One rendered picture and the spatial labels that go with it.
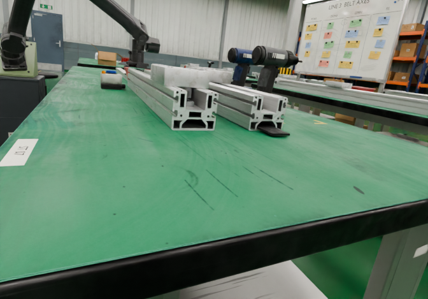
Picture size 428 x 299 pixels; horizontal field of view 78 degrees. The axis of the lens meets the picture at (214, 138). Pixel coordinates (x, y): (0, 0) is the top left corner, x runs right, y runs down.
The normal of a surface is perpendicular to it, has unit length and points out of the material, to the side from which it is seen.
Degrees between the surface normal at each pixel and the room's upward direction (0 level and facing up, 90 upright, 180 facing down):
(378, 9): 90
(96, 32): 90
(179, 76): 90
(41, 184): 0
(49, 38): 90
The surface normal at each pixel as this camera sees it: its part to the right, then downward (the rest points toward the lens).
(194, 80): 0.40, 0.29
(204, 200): 0.11, -0.96
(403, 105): -0.89, 0.02
